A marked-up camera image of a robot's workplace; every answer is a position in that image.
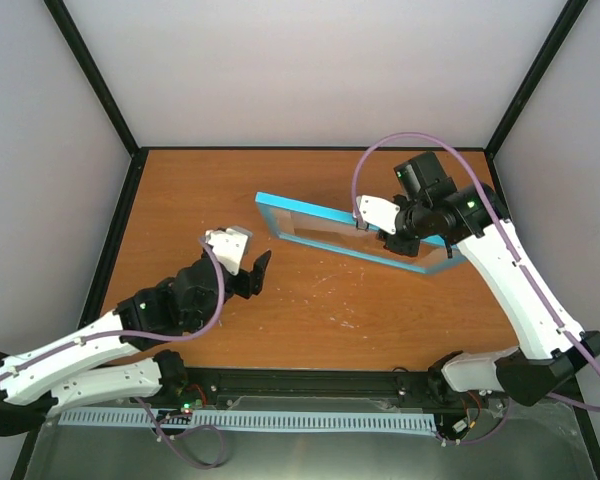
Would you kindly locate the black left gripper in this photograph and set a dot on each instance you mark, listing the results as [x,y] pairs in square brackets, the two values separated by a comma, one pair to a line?
[252,281]

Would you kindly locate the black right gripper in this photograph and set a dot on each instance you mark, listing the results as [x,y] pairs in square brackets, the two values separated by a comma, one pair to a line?
[407,248]

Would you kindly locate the blue wooden picture frame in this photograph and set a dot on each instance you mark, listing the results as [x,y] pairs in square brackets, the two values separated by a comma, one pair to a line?
[335,231]

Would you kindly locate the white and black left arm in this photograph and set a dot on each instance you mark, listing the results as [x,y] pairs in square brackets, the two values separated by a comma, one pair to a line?
[75,370]

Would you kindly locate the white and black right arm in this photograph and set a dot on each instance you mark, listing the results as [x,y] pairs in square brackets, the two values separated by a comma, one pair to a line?
[552,346]

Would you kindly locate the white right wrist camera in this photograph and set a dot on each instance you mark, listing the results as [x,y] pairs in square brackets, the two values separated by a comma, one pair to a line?
[377,212]

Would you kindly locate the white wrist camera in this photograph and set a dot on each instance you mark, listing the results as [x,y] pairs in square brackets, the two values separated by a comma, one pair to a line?
[229,245]
[377,212]

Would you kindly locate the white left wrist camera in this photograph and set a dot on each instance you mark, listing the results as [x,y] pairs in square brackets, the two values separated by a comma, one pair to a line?
[229,245]

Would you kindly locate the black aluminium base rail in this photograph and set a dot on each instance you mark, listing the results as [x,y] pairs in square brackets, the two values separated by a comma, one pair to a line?
[300,384]

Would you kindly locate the light blue slotted cable duct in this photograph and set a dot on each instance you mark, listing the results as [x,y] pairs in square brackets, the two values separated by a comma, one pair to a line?
[254,421]

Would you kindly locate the black enclosure frame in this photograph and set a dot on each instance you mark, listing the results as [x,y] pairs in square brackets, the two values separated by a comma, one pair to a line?
[138,155]

